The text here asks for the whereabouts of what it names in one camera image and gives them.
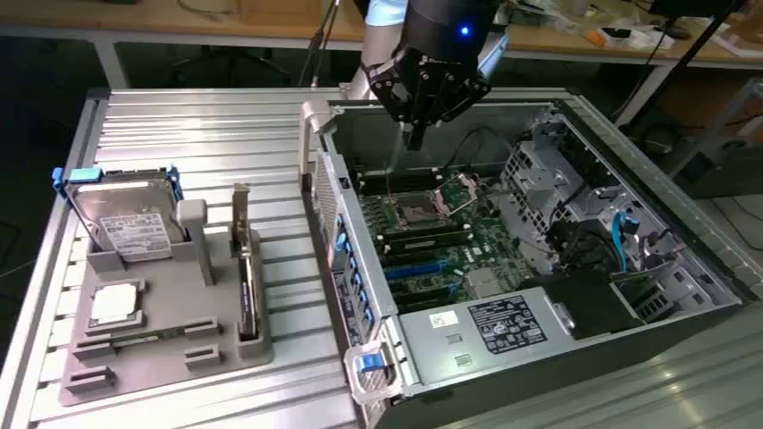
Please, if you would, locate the dark grey floor cabinet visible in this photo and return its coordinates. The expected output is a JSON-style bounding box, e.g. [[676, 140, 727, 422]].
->
[[684, 138, 763, 200]]

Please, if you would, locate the blue data wire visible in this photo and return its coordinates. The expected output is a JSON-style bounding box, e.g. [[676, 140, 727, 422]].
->
[[607, 208, 644, 274]]

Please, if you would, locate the wooden desk white frame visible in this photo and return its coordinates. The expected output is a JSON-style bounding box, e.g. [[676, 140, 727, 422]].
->
[[0, 0, 763, 90]]

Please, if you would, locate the black stand pole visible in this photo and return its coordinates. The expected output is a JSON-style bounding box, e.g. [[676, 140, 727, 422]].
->
[[612, 0, 744, 126]]

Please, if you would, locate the open black PC case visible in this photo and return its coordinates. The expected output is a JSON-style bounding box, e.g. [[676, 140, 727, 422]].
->
[[298, 96, 751, 429]]

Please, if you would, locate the grey power supply unit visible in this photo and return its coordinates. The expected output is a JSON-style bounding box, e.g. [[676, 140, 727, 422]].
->
[[396, 285, 579, 389]]

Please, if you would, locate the grey parts rack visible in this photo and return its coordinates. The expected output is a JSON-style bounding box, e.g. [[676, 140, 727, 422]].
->
[[59, 182, 275, 408]]

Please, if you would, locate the black RAM stick white label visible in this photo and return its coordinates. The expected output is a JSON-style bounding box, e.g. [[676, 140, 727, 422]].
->
[[380, 228, 474, 257]]

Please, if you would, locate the hard disk with blue bracket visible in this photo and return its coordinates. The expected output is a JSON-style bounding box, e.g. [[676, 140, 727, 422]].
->
[[51, 165, 191, 264]]

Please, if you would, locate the graphics card black fan shroud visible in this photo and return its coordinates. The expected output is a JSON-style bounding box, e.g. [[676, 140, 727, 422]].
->
[[230, 181, 264, 337]]

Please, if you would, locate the black looped wire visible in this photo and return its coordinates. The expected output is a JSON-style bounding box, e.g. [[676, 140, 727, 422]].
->
[[446, 127, 515, 173]]

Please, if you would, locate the green RAM stick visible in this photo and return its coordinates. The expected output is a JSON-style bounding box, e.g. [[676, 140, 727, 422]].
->
[[110, 328, 192, 345]]

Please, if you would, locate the grey hanging cable with plug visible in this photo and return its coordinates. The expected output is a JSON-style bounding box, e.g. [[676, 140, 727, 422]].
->
[[296, 0, 344, 88]]

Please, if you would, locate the silver CPU chip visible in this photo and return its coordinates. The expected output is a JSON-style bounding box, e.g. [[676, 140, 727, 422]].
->
[[88, 283, 143, 324]]

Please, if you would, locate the CPU socket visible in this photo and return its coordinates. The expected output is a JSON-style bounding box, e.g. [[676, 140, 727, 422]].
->
[[392, 196, 443, 231]]

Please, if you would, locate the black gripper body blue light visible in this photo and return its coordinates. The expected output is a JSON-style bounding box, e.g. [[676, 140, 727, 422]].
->
[[390, 0, 499, 121]]

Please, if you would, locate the black chair base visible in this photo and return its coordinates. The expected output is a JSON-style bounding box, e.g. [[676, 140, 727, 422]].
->
[[172, 44, 287, 86]]

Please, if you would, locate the metal socket cover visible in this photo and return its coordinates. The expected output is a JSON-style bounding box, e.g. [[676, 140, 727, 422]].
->
[[432, 172, 479, 211]]

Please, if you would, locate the blue expansion slot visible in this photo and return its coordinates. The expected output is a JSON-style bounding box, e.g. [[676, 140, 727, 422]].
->
[[384, 261, 447, 281]]

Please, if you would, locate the green motherboard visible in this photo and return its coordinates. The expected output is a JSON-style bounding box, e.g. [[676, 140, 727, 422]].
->
[[355, 167, 542, 314]]

